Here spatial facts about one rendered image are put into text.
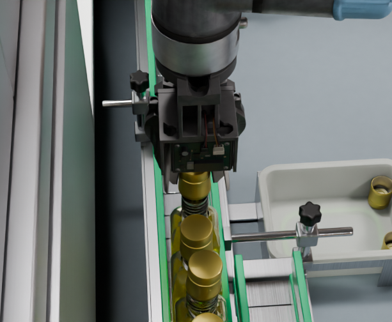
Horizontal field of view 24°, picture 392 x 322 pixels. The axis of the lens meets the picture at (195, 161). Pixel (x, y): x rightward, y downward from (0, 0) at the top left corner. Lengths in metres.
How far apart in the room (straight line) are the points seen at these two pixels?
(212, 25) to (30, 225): 0.21
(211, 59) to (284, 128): 0.82
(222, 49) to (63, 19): 0.22
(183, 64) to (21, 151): 0.15
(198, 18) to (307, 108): 0.90
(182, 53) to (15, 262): 0.22
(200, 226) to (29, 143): 0.28
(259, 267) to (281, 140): 0.36
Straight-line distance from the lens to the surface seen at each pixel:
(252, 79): 1.65
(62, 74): 0.89
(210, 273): 0.91
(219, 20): 0.74
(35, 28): 0.83
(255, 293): 1.25
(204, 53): 0.76
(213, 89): 0.78
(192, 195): 0.99
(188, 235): 0.96
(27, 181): 0.72
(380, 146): 1.58
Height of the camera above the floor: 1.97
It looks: 52 degrees down
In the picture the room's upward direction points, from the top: straight up
